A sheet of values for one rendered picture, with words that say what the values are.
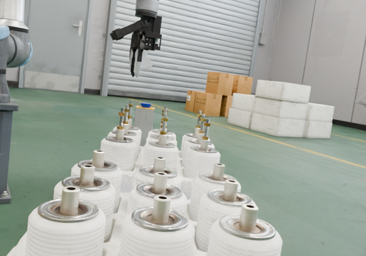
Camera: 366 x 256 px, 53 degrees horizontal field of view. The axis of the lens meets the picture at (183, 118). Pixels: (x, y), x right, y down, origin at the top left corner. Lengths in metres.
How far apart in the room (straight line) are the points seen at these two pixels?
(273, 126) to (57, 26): 3.86
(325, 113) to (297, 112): 0.41
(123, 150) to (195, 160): 0.19
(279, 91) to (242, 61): 4.02
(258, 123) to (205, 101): 1.20
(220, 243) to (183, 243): 0.05
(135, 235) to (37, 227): 0.12
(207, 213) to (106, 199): 0.16
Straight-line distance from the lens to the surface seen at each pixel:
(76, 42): 6.27
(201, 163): 0.98
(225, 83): 5.03
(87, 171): 0.60
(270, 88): 3.84
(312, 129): 4.08
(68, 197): 0.49
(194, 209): 0.73
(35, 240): 0.49
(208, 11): 7.27
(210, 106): 4.93
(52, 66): 6.19
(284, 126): 3.79
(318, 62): 7.39
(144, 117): 1.38
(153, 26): 1.25
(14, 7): 1.35
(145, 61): 1.22
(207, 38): 7.22
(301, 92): 3.91
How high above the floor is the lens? 0.44
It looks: 6 degrees down
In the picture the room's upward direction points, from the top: 7 degrees clockwise
